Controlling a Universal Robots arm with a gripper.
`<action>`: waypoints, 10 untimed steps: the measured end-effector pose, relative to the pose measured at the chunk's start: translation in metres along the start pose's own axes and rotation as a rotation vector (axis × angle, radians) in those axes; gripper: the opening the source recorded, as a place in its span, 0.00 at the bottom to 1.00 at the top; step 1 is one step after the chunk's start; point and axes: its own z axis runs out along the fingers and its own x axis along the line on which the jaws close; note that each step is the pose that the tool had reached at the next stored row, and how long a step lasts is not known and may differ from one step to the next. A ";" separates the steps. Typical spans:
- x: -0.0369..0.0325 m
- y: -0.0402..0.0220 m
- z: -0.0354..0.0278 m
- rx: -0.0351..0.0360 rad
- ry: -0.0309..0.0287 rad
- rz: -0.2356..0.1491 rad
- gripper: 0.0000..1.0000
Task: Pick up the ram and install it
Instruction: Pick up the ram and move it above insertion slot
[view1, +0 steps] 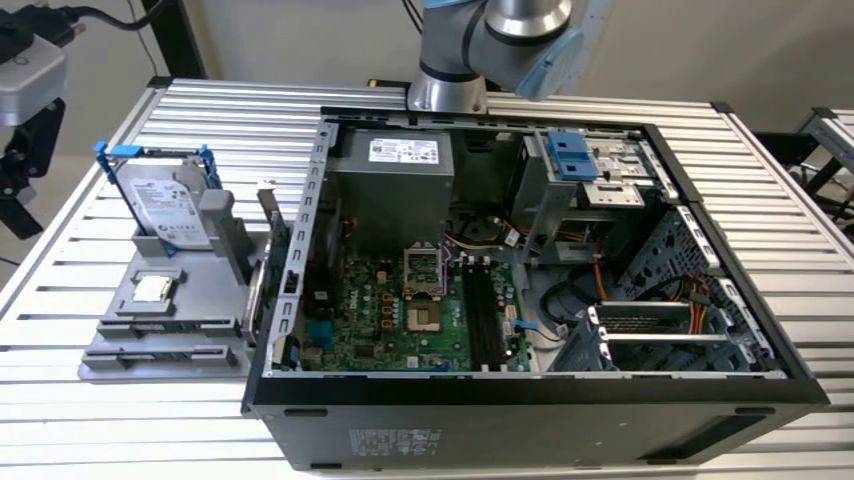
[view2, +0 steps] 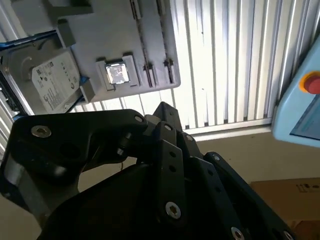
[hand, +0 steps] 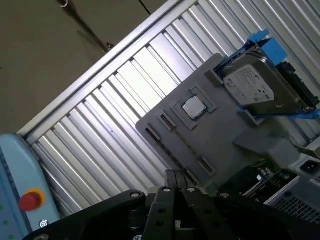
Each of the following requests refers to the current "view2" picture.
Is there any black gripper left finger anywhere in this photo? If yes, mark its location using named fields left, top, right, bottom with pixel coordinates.
left=4, top=109, right=189, bottom=228

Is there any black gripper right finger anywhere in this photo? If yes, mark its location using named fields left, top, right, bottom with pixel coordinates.
left=152, top=101, right=298, bottom=240

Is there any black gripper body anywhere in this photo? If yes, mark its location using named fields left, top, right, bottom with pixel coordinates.
left=37, top=162, right=228, bottom=240

